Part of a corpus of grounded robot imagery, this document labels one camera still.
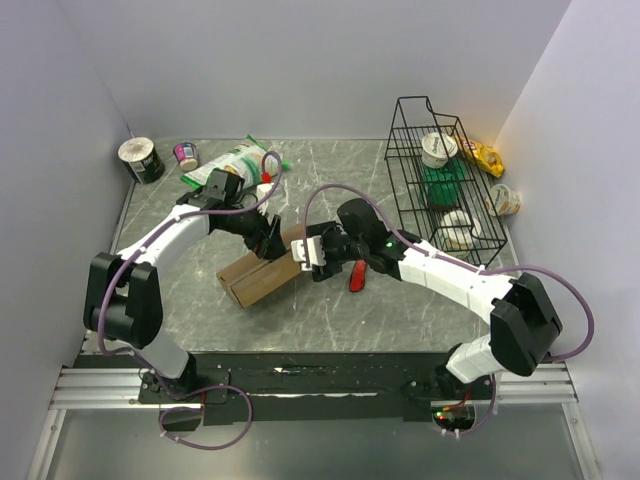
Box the green lidded container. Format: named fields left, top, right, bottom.
left=423, top=159, right=467, bottom=211

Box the black can white lid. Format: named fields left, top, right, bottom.
left=118, top=137, right=165, bottom=184

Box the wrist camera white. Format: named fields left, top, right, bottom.
left=255, top=173, right=282, bottom=214
left=291, top=235, right=327, bottom=272

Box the purple cable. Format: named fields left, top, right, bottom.
left=303, top=183, right=596, bottom=437
left=97, top=150, right=284, bottom=450

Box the green white chips bag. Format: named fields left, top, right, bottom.
left=180, top=135, right=267, bottom=188

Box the purple small yogurt cup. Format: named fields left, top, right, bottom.
left=173, top=142, right=199, bottom=172

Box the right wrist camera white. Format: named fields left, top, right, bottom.
left=291, top=235, right=327, bottom=272

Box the yellow chips bag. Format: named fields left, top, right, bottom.
left=453, top=134, right=504, bottom=178

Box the black wire basket rack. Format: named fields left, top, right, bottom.
left=385, top=96, right=507, bottom=266

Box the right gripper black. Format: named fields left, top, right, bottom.
left=304, top=221, right=367, bottom=283

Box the yellow white yogurt cup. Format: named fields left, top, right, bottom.
left=485, top=184, right=521, bottom=217

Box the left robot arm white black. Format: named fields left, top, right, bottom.
left=83, top=169, right=287, bottom=402

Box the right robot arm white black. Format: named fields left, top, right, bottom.
left=291, top=198, right=562, bottom=399

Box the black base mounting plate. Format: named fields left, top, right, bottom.
left=138, top=352, right=492, bottom=426

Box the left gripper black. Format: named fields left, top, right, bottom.
left=219, top=201, right=291, bottom=263

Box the white yogurt cup in rack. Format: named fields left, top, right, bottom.
left=421, top=132, right=458, bottom=169

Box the brown cardboard express box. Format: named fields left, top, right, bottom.
left=216, top=224, right=303, bottom=309

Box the white cup in rack front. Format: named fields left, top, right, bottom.
left=438, top=210, right=482, bottom=260

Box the aluminium rail frame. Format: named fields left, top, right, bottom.
left=27, top=363, right=602, bottom=479

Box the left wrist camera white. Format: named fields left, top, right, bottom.
left=255, top=173, right=282, bottom=214

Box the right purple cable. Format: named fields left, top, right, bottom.
left=303, top=183, right=596, bottom=437

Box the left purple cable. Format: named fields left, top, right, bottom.
left=97, top=150, right=284, bottom=450

